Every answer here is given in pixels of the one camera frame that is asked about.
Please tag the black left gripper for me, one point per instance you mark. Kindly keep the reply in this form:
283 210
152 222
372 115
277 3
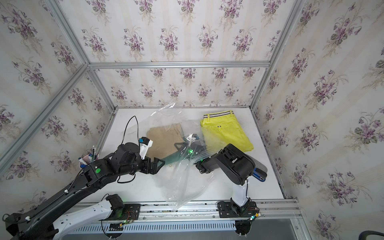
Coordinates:
148 170

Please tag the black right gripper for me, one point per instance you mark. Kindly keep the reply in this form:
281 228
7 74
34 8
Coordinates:
183 148

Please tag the clear plastic vacuum bag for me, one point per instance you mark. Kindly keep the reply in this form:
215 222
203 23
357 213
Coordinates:
190 121

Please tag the beige trousers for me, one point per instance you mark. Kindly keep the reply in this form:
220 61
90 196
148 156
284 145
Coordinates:
164 139

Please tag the yellow-green trousers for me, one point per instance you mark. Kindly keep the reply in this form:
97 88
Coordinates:
223 128

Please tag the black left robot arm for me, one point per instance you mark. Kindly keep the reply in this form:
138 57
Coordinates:
48 221

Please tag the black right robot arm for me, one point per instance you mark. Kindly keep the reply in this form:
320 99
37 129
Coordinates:
231 171

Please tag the teal folded garment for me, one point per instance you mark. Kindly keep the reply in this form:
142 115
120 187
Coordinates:
173 158

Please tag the pink pen cup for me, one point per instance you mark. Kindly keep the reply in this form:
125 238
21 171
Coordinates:
90 155

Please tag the blue stapler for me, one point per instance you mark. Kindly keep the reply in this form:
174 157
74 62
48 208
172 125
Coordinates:
259 174

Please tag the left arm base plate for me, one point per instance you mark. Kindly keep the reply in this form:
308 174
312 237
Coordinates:
129 212

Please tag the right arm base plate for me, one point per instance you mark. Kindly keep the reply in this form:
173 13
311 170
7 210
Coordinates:
232 210

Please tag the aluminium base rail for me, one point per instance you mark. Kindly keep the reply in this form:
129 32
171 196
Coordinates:
195 216

